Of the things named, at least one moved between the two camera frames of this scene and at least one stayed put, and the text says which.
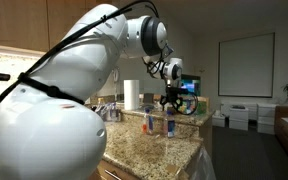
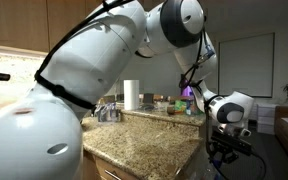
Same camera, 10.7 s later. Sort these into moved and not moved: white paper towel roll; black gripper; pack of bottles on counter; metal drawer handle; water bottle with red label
Moved: water bottle with red label; black gripper
Not moved: metal drawer handle; white paper towel roll; pack of bottles on counter
